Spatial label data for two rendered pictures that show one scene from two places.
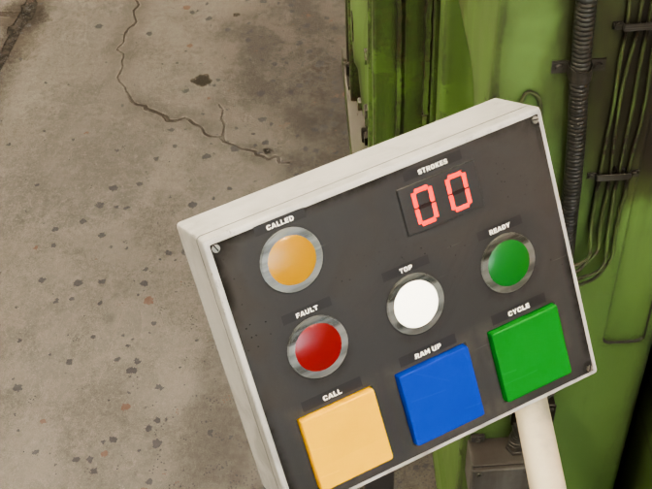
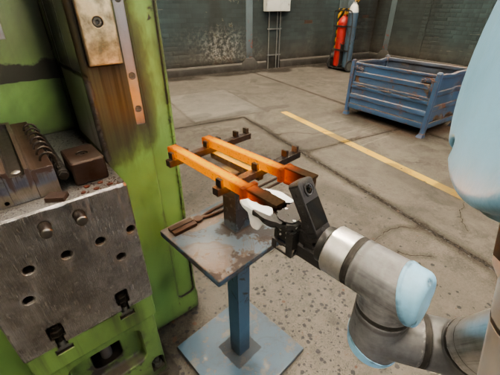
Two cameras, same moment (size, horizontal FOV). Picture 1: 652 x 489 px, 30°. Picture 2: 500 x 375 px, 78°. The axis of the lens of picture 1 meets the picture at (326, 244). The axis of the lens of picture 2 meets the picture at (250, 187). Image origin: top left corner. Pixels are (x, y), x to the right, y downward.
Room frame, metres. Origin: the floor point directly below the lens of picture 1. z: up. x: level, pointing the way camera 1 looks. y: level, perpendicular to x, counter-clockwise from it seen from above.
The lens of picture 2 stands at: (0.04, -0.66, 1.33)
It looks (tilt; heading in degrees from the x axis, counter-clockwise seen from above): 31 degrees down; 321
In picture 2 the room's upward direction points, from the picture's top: straight up
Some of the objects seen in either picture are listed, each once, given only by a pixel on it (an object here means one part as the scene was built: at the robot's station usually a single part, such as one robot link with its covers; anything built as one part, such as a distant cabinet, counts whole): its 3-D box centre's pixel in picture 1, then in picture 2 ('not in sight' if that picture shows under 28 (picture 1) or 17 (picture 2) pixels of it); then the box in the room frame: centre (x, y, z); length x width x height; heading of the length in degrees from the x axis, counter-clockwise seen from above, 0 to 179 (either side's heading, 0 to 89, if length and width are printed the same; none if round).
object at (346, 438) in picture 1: (344, 438); not in sight; (0.62, -0.01, 1.01); 0.07 x 0.05 x 0.07; 116
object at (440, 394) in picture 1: (439, 393); not in sight; (0.66, -0.10, 1.01); 0.07 x 0.05 x 0.07; 116
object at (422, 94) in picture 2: not in sight; (402, 91); (1.95, -4.71, 0.36); 1.20 x 0.80 x 0.72; 175
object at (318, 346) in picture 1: (317, 346); not in sight; (0.66, 0.01, 1.09); 0.05 x 0.03 x 0.04; 91
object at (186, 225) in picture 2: not in sight; (242, 197); (0.81, -1.24, 0.71); 0.60 x 0.04 x 0.01; 94
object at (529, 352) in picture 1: (528, 351); not in sight; (0.71, -0.19, 1.01); 0.07 x 0.05 x 0.07; 116
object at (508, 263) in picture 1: (507, 262); not in sight; (0.75, -0.17, 1.09); 0.05 x 0.03 x 0.04; 91
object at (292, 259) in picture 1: (291, 259); not in sight; (0.70, 0.03, 1.16); 0.05 x 0.03 x 0.04; 91
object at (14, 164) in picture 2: not in sight; (6, 146); (1.08, -0.62, 0.99); 0.42 x 0.05 x 0.01; 1
